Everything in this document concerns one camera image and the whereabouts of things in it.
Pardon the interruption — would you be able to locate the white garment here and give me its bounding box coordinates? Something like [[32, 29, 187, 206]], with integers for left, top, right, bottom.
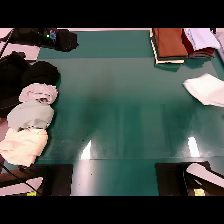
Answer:
[[183, 28, 222, 52], [182, 73, 224, 108]]

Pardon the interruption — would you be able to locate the black garment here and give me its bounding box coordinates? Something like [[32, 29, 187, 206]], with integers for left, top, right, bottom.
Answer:
[[20, 60, 62, 90], [0, 51, 32, 118]]

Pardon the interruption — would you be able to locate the pink garment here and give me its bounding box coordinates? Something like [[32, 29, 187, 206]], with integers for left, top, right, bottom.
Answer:
[[18, 82, 59, 106]]

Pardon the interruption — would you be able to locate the red garment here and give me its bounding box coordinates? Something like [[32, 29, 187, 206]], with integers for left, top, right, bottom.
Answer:
[[181, 31, 217, 60]]

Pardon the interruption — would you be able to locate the cream garment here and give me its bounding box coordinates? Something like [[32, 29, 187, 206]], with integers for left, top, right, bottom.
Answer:
[[0, 127, 50, 168]]

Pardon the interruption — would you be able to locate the brown garment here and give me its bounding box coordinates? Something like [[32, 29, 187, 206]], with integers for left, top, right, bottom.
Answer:
[[151, 28, 189, 65]]

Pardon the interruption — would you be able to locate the black cable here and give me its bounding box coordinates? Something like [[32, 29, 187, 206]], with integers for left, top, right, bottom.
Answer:
[[0, 161, 44, 196]]

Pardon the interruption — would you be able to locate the black device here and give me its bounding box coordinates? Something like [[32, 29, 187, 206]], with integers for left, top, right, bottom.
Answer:
[[6, 28, 80, 53]]

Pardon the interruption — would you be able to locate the grey garment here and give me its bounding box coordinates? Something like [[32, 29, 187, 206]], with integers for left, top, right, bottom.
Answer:
[[6, 99, 55, 132]]

